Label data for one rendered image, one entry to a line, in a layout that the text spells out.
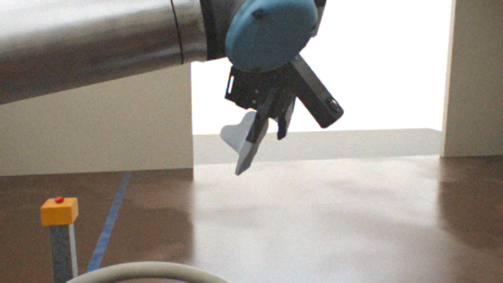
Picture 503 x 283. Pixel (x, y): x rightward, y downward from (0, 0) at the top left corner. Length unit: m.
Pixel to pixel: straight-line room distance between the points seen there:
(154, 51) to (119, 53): 0.03
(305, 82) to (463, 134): 8.01
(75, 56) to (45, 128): 6.71
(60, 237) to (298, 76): 1.55
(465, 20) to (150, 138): 5.59
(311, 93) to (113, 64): 0.29
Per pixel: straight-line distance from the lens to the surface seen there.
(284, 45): 0.40
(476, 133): 8.72
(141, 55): 0.38
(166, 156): 6.92
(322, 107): 0.58
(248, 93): 0.62
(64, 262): 2.03
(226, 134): 0.62
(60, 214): 1.93
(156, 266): 0.86
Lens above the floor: 1.65
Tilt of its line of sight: 10 degrees down
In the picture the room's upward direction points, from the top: straight up
